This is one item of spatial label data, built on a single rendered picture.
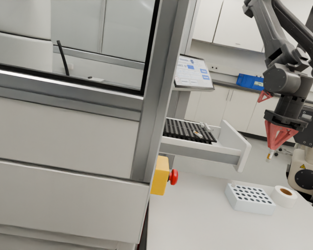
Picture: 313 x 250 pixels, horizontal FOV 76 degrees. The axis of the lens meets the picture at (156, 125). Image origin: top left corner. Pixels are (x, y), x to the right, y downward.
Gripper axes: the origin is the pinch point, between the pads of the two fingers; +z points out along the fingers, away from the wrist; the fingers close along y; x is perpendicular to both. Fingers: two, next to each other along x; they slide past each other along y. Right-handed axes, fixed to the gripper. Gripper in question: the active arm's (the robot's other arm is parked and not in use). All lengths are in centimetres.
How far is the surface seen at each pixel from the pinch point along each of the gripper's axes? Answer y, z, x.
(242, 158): -10.4, 9.8, -1.7
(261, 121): -313, 47, 156
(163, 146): -10.4, 11.4, -29.2
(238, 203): 2.6, 18.8, -4.4
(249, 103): -313, 20, 125
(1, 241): 24, 26, -59
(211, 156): -11.4, 11.8, -11.8
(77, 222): 24, 16, -44
